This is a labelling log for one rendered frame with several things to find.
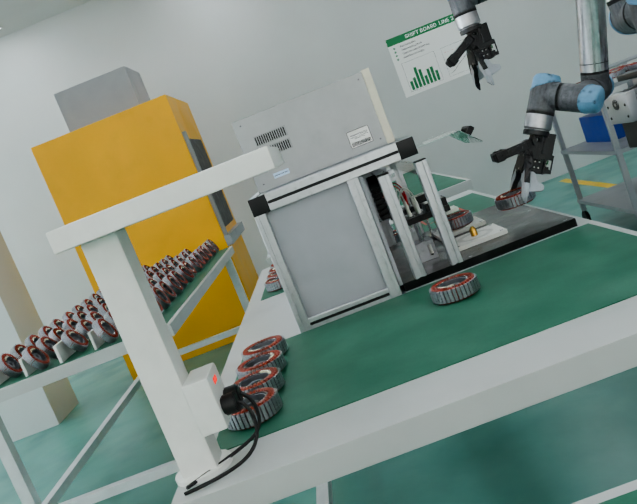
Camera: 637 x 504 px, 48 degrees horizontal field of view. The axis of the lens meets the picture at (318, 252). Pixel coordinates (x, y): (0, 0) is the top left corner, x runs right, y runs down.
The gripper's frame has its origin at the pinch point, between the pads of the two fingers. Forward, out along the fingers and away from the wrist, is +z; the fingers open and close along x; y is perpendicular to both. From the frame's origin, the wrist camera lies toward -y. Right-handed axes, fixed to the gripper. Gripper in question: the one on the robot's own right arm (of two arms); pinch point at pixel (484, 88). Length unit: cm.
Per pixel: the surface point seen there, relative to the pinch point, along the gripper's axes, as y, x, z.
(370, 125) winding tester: -47, -43, -3
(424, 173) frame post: -40, -55, 14
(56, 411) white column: -281, 285, 106
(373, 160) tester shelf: -51, -57, 6
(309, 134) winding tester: -63, -42, -6
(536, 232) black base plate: -19, -57, 38
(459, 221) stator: -27.2, -18.1, 34.8
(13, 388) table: -200, 49, 42
